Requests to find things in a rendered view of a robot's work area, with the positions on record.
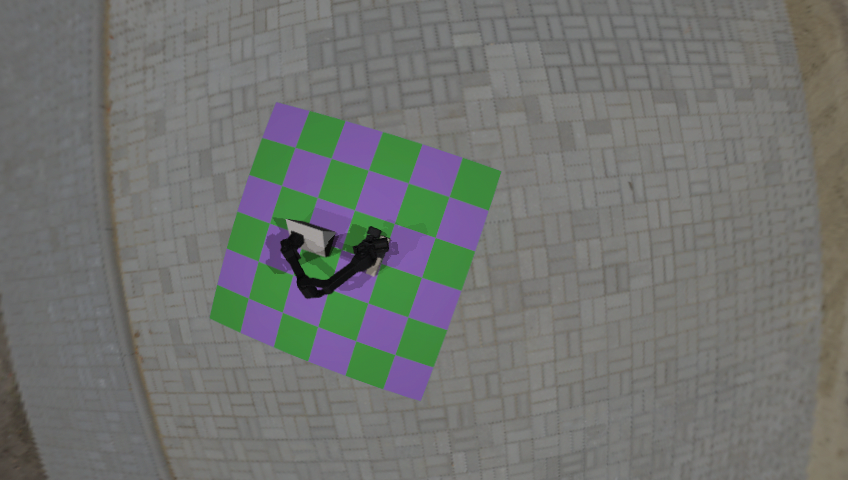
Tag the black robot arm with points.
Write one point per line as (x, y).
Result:
(366, 254)

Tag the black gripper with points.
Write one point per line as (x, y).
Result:
(373, 233)

